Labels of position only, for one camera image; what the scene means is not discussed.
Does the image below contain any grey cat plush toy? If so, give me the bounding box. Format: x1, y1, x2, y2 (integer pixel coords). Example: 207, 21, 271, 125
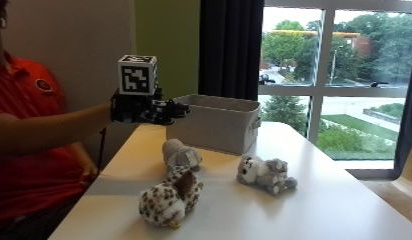
235, 153, 299, 196

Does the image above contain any dark curtain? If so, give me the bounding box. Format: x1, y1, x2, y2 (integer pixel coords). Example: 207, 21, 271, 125
196, 0, 266, 102
392, 39, 412, 178

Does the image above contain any small grey plush toy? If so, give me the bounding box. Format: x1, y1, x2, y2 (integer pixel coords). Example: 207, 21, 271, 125
160, 138, 203, 172

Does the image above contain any spotted leopard plush toy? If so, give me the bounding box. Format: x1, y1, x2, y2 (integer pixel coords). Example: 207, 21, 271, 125
138, 165, 204, 230

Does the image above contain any window frame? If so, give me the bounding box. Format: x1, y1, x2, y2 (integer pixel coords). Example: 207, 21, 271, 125
256, 0, 412, 179

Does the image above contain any the person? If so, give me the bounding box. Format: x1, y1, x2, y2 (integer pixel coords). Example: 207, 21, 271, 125
0, 0, 114, 240

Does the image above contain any grey fabric storage bin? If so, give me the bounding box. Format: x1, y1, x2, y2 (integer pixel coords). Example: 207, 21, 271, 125
164, 93, 263, 156

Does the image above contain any white marker cube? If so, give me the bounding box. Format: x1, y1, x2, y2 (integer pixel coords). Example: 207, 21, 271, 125
117, 54, 158, 97

